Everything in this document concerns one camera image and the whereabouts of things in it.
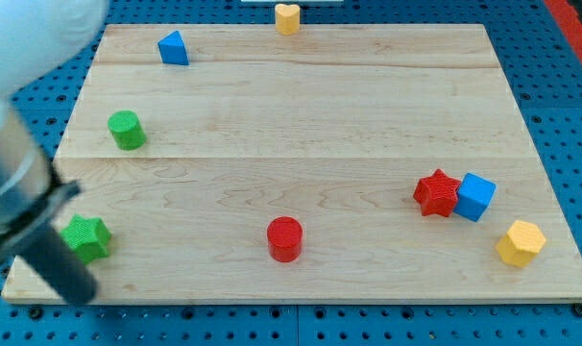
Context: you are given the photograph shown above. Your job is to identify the red star block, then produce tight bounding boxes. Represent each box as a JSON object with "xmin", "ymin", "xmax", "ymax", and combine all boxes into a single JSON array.
[{"xmin": 413, "ymin": 169, "xmax": 461, "ymax": 217}]

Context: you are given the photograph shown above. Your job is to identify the yellow hexagon block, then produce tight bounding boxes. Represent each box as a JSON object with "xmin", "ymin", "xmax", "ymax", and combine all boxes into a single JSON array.
[{"xmin": 495, "ymin": 220, "xmax": 546, "ymax": 268}]

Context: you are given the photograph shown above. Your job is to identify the wooden board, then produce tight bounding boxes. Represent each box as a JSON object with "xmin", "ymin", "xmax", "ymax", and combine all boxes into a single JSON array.
[{"xmin": 1, "ymin": 23, "xmax": 582, "ymax": 306}]

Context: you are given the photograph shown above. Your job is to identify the red cylinder block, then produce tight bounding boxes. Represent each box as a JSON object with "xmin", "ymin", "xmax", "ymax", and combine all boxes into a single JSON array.
[{"xmin": 266, "ymin": 216, "xmax": 303, "ymax": 262}]

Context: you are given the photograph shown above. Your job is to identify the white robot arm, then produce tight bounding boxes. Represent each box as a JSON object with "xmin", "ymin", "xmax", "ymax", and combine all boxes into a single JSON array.
[{"xmin": 0, "ymin": 0, "xmax": 109, "ymax": 306}]

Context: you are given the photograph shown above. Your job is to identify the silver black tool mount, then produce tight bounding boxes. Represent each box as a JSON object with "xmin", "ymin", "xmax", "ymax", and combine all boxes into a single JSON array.
[{"xmin": 0, "ymin": 109, "xmax": 81, "ymax": 263}]

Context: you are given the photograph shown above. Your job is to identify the blue triangle block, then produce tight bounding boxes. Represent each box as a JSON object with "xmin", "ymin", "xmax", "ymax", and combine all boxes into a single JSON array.
[{"xmin": 158, "ymin": 31, "xmax": 189, "ymax": 65}]

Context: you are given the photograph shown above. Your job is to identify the green star block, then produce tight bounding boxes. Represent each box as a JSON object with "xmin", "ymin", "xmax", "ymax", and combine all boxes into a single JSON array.
[{"xmin": 61, "ymin": 214, "xmax": 111, "ymax": 264}]

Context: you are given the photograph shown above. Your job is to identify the green cylinder block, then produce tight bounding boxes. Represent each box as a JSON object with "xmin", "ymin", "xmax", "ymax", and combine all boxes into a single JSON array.
[{"xmin": 108, "ymin": 111, "xmax": 147, "ymax": 151}]

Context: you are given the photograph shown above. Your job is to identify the yellow heart block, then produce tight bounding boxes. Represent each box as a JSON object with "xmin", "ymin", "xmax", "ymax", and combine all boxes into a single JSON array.
[{"xmin": 274, "ymin": 4, "xmax": 301, "ymax": 36}]

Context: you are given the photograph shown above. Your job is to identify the blue cube block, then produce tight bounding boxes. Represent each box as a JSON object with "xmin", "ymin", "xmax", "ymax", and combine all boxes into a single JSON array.
[{"xmin": 453, "ymin": 172, "xmax": 497, "ymax": 222}]

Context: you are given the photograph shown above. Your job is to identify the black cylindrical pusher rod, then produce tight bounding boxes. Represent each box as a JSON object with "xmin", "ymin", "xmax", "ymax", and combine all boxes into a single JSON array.
[{"xmin": 18, "ymin": 223, "xmax": 98, "ymax": 306}]

